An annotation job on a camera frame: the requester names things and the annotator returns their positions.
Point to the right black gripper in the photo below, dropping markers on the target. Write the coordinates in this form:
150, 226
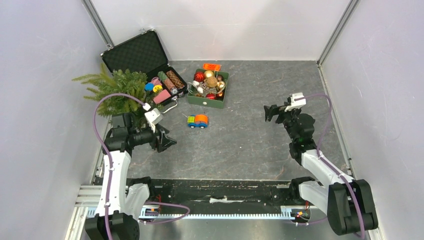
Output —
279, 113

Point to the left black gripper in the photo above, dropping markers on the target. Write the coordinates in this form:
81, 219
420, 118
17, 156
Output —
166, 142

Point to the blue orange toy car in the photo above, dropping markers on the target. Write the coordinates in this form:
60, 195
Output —
198, 121

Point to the green ornament box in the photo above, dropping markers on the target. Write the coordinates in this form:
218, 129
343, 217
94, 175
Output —
201, 95

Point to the small green christmas tree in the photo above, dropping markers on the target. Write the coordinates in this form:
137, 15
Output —
107, 82

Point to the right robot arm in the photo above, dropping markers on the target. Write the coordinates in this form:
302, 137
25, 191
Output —
347, 202

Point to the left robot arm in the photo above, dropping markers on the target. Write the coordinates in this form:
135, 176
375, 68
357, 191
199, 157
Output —
120, 205

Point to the pink card deck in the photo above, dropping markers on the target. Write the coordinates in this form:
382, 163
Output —
161, 97

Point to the yellow big blind button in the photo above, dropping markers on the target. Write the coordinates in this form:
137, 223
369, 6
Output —
157, 88

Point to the blue dealer button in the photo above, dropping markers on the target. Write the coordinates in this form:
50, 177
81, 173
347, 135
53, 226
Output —
149, 87

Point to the twine ball ornament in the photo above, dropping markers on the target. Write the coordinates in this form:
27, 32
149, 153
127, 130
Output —
211, 82

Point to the red glitter bauble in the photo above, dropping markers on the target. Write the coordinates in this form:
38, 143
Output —
199, 77

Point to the orange plastic piece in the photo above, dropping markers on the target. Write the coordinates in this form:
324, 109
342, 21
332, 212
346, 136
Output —
211, 66

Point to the gold bauble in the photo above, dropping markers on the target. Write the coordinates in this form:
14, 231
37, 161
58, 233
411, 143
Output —
208, 74

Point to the black poker chip case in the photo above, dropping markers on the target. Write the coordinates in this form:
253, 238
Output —
145, 53

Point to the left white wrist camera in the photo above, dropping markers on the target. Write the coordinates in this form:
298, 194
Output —
153, 117

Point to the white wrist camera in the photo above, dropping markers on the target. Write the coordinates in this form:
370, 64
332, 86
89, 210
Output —
295, 101
153, 117

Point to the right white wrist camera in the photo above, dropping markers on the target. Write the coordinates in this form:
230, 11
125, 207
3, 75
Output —
295, 101

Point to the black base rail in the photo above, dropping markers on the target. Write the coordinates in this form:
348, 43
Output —
220, 197

